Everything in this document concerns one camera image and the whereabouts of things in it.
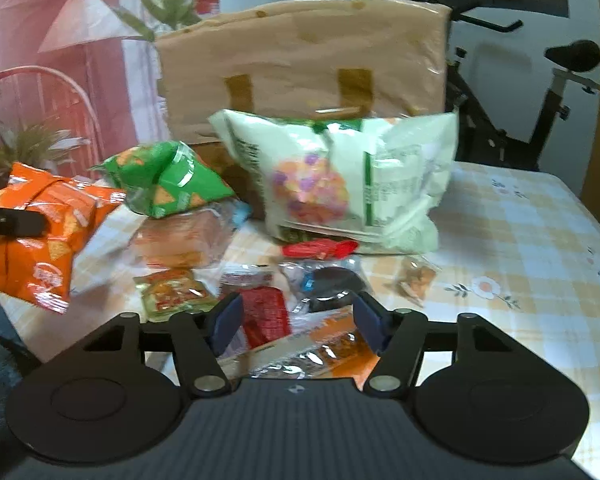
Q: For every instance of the small yellow green candy packet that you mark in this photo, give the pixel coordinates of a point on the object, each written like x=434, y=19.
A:
x=172, y=292

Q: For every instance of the orange chip bag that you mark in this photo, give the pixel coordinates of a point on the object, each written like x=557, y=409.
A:
x=45, y=260

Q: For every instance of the dark red snack packet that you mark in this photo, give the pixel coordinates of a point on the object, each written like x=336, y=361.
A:
x=262, y=310

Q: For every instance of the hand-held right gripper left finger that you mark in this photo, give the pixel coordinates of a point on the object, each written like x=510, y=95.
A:
x=227, y=322

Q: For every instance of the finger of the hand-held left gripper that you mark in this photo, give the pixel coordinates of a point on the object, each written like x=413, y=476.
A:
x=10, y=220

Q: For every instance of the black exercise bike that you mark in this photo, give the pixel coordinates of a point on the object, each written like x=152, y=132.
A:
x=485, y=125

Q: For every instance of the brown paper gift bag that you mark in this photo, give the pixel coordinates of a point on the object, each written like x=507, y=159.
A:
x=300, y=60

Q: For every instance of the large white green snack bag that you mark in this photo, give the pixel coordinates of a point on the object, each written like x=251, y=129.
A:
x=330, y=185

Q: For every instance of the pink printed wall poster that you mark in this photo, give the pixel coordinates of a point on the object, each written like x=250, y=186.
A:
x=55, y=60

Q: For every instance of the orange cracker packet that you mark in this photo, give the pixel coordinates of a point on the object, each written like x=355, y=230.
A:
x=320, y=352

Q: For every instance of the dark cookie packet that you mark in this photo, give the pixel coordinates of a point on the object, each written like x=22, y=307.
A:
x=327, y=285

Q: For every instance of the small red wrapped candy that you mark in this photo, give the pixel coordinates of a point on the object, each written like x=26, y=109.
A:
x=320, y=248

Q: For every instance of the green chip bag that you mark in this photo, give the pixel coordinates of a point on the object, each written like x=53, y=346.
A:
x=172, y=185

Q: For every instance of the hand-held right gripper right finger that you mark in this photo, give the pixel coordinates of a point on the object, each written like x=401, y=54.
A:
x=372, y=327

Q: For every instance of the clear brown biscuit packet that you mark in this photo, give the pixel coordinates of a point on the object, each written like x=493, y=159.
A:
x=180, y=240

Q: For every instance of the small clear nut packet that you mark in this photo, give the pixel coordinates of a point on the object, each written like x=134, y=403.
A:
x=412, y=277

